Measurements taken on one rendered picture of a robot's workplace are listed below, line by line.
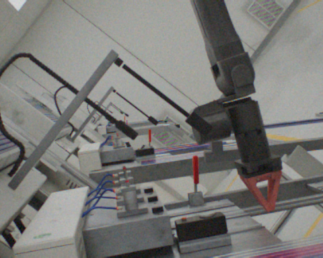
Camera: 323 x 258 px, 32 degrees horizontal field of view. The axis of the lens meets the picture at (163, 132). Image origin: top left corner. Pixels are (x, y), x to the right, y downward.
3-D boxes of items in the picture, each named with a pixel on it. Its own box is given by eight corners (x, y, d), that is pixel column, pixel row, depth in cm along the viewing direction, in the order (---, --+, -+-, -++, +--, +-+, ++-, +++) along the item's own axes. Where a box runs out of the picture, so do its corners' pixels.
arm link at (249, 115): (260, 94, 102) (250, 95, 108) (225, 103, 101) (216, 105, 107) (270, 131, 103) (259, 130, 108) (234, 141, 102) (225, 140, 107)
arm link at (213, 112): (248, 62, 101) (235, 69, 109) (187, 77, 99) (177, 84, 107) (267, 127, 100) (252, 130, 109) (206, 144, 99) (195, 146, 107)
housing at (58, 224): (99, 249, 123) (89, 185, 122) (93, 340, 74) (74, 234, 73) (62, 256, 122) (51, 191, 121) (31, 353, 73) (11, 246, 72)
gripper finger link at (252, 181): (256, 218, 103) (243, 168, 102) (246, 211, 110) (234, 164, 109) (292, 207, 103) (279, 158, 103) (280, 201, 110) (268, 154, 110)
